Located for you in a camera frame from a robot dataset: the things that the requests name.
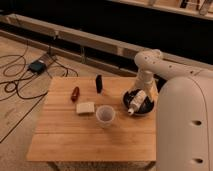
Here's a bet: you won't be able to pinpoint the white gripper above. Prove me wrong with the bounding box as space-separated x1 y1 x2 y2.
128 69 154 116

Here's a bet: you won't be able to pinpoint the black eraser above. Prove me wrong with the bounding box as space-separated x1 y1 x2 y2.
96 75 103 93

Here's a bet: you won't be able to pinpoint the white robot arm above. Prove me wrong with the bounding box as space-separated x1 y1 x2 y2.
133 49 213 171

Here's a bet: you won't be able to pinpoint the black round bowl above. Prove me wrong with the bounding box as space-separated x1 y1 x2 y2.
123 89 154 116

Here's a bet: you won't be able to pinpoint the translucent plastic cup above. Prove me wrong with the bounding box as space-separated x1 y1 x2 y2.
95 105 116 128

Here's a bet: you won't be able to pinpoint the white sponge block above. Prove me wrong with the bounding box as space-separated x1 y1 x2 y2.
76 102 95 115

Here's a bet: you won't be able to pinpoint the wooden square table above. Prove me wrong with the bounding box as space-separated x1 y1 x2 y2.
27 77 156 162

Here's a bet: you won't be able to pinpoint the red brown small bottle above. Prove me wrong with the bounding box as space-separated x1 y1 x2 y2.
71 87 80 102

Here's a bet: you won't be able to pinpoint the blue power box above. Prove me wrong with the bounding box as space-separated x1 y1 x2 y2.
28 60 46 75

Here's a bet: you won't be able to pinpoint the black floor cables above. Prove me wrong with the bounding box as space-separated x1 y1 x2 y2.
0 39 80 144

